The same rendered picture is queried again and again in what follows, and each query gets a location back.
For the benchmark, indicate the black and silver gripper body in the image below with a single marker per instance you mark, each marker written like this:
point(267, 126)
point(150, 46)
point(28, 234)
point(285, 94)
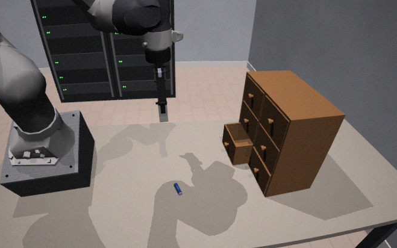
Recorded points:
point(158, 57)

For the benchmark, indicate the blue aa battery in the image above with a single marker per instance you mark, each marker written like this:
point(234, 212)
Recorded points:
point(178, 189)

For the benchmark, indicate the brown wooden drawer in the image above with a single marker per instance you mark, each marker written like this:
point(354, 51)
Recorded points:
point(249, 121)
point(253, 96)
point(274, 121)
point(237, 143)
point(269, 151)
point(260, 172)

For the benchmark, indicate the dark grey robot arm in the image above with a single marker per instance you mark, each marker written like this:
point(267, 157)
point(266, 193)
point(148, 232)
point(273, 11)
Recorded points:
point(38, 126)

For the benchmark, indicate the brown wooden chest of drawers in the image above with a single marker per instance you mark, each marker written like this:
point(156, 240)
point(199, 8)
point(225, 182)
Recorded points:
point(313, 125)

